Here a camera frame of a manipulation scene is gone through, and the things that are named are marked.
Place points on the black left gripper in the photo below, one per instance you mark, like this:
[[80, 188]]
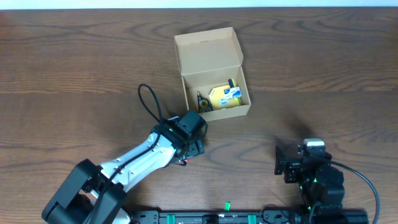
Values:
[[199, 147]]

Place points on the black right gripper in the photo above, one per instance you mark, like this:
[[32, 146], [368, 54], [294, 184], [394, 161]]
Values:
[[292, 166]]

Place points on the yellow black correction tape dispenser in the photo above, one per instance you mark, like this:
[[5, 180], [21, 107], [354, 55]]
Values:
[[204, 105]]

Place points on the black mounting rail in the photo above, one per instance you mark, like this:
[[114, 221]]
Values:
[[270, 214]]

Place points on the yellow sticky notes pad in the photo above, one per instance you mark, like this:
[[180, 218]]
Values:
[[217, 99]]

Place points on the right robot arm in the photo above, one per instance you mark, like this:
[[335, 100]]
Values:
[[321, 185]]

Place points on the cardboard box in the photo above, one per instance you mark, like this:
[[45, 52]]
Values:
[[206, 60]]

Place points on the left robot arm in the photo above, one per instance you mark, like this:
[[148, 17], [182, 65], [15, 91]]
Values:
[[96, 193]]

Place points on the yellow highlighter with black cap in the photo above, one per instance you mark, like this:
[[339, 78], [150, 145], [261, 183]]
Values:
[[232, 82]]

